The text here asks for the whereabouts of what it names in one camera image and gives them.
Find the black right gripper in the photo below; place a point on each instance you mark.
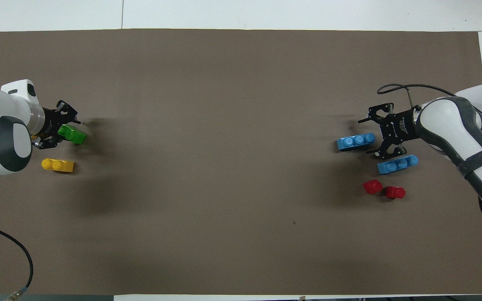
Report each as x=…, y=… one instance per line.
x=400, y=125

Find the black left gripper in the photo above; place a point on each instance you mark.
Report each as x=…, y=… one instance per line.
x=52, y=123

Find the green two-stud toy block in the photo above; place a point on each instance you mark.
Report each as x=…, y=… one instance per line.
x=73, y=134

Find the blue three-stud toy block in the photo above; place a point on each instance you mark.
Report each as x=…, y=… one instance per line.
x=397, y=164
x=356, y=142

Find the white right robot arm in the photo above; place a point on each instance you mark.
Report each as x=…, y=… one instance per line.
x=467, y=133

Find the red one-stud toy block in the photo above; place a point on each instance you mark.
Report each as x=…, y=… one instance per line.
x=395, y=192
x=373, y=186

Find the brown table mat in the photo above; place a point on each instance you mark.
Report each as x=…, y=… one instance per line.
x=241, y=125

